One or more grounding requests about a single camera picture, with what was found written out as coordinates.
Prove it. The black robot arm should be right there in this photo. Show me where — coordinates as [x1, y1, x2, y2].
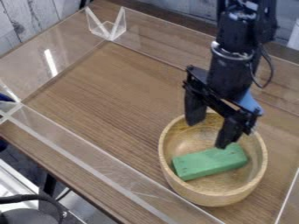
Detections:
[183, 0, 277, 149]

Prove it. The brown wooden bowl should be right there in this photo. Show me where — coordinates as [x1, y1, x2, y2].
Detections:
[157, 111, 268, 207]

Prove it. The green rectangular block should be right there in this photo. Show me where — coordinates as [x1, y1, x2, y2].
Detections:
[172, 143, 248, 181]

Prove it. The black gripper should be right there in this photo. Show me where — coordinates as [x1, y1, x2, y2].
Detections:
[183, 41, 263, 149]

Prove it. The black table leg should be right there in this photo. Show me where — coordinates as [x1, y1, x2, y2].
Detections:
[42, 174, 57, 197]

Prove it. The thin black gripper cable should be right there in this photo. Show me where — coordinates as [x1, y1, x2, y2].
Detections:
[248, 46, 276, 89]

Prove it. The clear acrylic corner bracket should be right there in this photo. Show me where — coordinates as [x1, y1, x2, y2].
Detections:
[85, 7, 127, 41]

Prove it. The clear acrylic front barrier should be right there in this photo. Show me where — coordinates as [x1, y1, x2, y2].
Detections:
[0, 84, 223, 224]

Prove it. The black cable on floor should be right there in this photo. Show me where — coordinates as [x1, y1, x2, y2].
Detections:
[0, 193, 65, 224]

